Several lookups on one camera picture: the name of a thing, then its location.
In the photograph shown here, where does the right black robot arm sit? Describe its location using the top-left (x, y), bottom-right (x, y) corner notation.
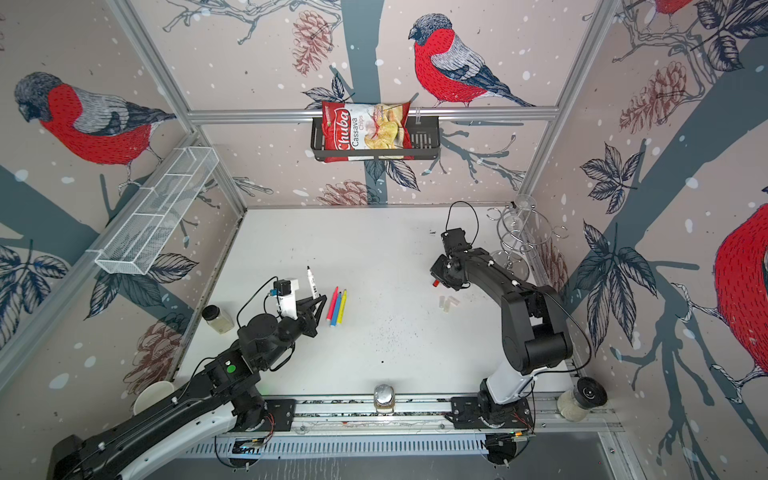
top-left (430, 228), bottom-right (573, 427)

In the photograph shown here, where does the red cassava chips bag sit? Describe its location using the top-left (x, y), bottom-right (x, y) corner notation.
top-left (317, 101), bottom-right (412, 163)

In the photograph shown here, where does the right jar black lid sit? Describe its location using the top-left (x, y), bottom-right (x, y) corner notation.
top-left (557, 377), bottom-right (608, 422)

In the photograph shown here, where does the pink pen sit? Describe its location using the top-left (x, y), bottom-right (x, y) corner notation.
top-left (326, 286), bottom-right (339, 322)

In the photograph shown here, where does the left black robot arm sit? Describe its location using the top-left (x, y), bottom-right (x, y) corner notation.
top-left (47, 295), bottom-right (327, 479)

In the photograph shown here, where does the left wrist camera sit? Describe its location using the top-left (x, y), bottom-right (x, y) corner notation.
top-left (270, 278), bottom-right (299, 320)

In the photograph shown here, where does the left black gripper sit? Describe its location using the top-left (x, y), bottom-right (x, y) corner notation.
top-left (259, 292), bottom-right (327, 371)

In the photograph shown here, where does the white mesh wall shelf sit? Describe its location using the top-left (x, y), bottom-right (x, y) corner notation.
top-left (88, 146), bottom-right (219, 275)

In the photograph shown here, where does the blue pen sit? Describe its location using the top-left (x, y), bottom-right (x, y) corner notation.
top-left (330, 289), bottom-right (343, 326)

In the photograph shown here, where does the white marker pen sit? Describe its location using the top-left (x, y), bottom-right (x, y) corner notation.
top-left (307, 266), bottom-right (319, 299)

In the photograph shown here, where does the chrome spiral glass holder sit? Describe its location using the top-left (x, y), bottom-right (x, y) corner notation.
top-left (486, 194), bottom-right (569, 281)

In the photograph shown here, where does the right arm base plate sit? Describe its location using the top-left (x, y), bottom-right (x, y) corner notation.
top-left (444, 396), bottom-right (534, 430)

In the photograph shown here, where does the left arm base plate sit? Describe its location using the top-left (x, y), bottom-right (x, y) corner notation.
top-left (229, 398), bottom-right (297, 433)

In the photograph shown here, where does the yellow pen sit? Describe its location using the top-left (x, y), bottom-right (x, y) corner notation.
top-left (335, 290), bottom-right (348, 325)

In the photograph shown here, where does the small jar black lid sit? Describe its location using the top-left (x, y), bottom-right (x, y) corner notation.
top-left (201, 304), bottom-right (235, 335)

